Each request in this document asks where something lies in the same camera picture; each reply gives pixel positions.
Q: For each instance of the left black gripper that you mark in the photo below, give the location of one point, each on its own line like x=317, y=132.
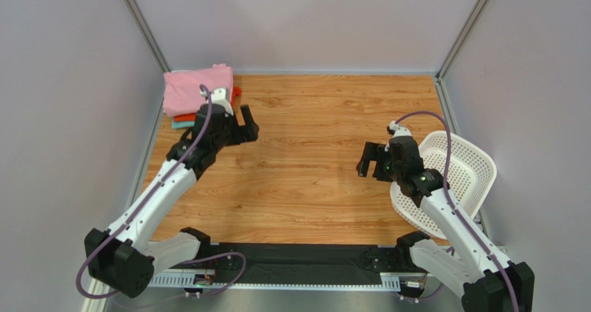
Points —
x=247, y=132

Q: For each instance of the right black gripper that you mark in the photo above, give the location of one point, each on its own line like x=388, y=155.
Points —
x=376, y=161

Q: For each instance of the pink t shirt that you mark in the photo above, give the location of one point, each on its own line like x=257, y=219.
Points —
x=182, y=88

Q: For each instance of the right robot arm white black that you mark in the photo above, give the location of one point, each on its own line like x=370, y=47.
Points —
x=461, y=237

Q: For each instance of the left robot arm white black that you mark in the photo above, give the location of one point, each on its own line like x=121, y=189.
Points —
x=147, y=219

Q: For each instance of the folded orange t shirt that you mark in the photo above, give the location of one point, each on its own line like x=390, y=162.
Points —
x=236, y=92

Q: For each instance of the folded teal t shirt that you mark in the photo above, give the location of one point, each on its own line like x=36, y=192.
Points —
x=180, y=122

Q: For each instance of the white perforated plastic basket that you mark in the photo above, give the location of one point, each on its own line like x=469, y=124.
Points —
x=472, y=172

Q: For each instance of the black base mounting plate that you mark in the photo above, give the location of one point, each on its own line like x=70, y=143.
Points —
x=315, y=264

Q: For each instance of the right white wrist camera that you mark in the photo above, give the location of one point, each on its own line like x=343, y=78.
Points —
x=396, y=130

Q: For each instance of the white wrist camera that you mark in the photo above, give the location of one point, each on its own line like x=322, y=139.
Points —
x=219, y=96
x=396, y=130

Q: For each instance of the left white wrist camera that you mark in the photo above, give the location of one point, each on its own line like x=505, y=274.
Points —
x=219, y=96

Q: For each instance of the right aluminium corner post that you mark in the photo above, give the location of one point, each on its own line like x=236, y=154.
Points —
x=462, y=37

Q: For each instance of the aluminium corner post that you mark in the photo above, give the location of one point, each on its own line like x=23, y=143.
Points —
x=147, y=34
x=462, y=37

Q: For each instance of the aluminium frame rail front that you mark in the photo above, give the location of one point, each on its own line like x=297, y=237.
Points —
x=479, y=273

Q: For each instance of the left aluminium corner post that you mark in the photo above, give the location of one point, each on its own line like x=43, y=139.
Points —
x=147, y=34

